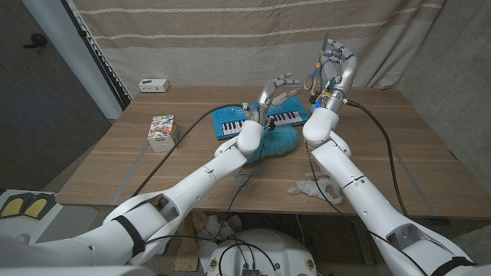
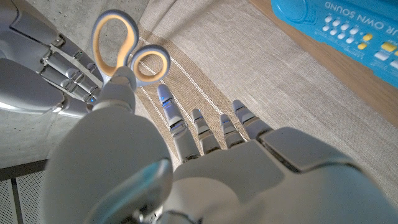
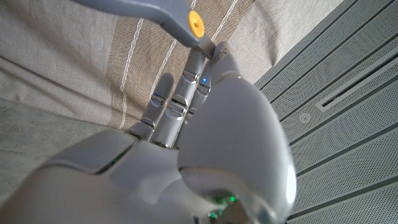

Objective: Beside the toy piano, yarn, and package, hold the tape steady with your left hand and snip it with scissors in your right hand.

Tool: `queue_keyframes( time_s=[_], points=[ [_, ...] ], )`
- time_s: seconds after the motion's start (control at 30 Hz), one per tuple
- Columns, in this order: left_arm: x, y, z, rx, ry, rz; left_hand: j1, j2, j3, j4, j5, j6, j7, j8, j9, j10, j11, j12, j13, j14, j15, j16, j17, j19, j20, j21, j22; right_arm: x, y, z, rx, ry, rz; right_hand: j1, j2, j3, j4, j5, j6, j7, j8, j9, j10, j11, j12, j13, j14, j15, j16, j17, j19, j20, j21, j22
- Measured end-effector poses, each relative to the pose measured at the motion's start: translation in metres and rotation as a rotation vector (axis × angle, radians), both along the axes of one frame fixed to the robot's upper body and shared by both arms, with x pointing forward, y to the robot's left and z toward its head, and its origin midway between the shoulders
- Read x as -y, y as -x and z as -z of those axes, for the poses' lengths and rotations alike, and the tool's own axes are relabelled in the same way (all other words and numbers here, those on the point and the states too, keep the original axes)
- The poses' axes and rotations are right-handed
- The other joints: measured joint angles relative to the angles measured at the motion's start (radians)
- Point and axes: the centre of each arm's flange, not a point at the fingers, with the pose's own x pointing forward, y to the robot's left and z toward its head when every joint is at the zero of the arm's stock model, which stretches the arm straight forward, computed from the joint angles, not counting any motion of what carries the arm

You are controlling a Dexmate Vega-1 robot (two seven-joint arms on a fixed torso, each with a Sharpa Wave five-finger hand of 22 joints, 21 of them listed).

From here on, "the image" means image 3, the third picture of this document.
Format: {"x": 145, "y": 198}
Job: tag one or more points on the long ceiling vent slot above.
{"x": 357, "y": 84}

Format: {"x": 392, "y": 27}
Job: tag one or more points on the round white ceiling sensor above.
{"x": 304, "y": 118}

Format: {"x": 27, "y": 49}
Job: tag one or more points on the beige striped curtain backdrop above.
{"x": 77, "y": 56}

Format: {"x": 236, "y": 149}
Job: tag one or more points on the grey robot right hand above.
{"x": 217, "y": 149}

